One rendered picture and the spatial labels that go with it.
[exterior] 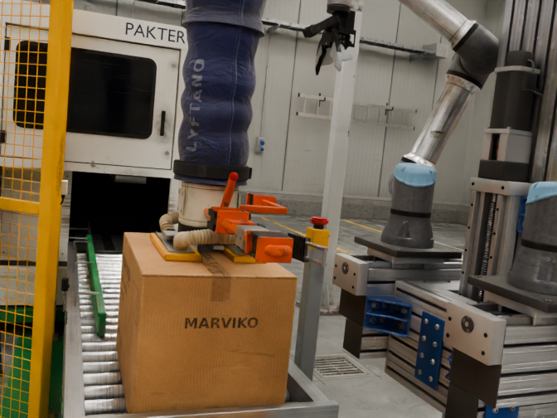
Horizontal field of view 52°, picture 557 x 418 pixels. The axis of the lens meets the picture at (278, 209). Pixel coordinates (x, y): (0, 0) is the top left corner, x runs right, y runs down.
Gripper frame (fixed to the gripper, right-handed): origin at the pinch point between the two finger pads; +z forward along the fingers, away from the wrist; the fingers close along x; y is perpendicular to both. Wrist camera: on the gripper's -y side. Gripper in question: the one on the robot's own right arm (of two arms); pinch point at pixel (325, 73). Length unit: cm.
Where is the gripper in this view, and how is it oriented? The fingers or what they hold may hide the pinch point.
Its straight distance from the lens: 183.9
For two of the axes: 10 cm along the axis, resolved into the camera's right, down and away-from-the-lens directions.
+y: 9.2, 0.5, 4.0
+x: -3.9, -1.3, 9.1
